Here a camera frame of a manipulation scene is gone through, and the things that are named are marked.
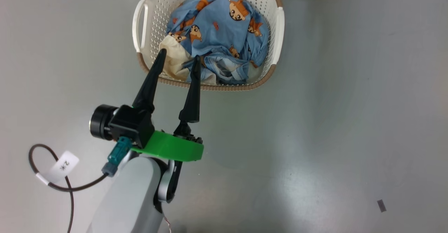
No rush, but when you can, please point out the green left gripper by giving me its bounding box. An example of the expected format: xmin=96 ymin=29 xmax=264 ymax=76
xmin=131 ymin=49 xmax=205 ymax=163

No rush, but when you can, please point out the cream cloth garment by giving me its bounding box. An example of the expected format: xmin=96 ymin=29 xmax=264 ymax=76
xmin=158 ymin=35 xmax=217 ymax=85

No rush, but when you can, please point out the blue cartoon print garment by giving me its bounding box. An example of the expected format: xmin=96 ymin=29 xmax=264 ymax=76
xmin=166 ymin=0 xmax=270 ymax=69
xmin=182 ymin=53 xmax=261 ymax=85

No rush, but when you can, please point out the cream perforated laundry basket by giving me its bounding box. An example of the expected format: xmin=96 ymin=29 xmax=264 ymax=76
xmin=132 ymin=0 xmax=285 ymax=91

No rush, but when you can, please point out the teal left cable connector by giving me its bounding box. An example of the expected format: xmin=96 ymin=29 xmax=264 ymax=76
xmin=101 ymin=137 xmax=133 ymax=177

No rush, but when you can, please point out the white cable label tag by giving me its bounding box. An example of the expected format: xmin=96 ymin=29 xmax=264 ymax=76
xmin=35 ymin=151 xmax=80 ymax=185

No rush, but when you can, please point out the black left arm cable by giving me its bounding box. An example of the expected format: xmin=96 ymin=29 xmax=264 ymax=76
xmin=29 ymin=144 xmax=109 ymax=233

